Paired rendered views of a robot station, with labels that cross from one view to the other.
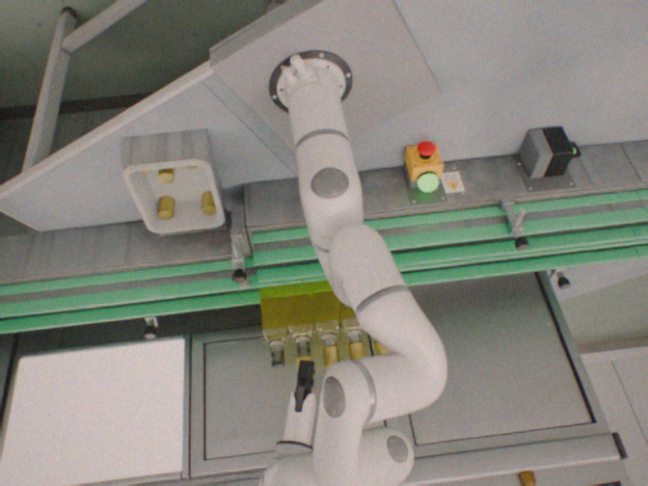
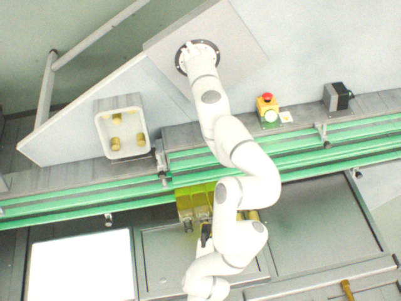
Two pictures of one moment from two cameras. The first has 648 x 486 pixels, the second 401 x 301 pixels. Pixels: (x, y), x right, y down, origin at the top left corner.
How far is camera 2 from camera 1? 0.51 m
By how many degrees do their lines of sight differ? 12
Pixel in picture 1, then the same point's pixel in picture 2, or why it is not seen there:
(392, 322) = (249, 155)
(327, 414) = (218, 204)
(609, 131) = (369, 84)
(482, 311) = (314, 200)
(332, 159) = (211, 86)
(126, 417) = (98, 272)
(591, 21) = (341, 22)
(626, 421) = not seen: outside the picture
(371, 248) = (235, 124)
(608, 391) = not seen: outside the picture
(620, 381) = not seen: outside the picture
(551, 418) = (358, 253)
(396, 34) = (240, 29)
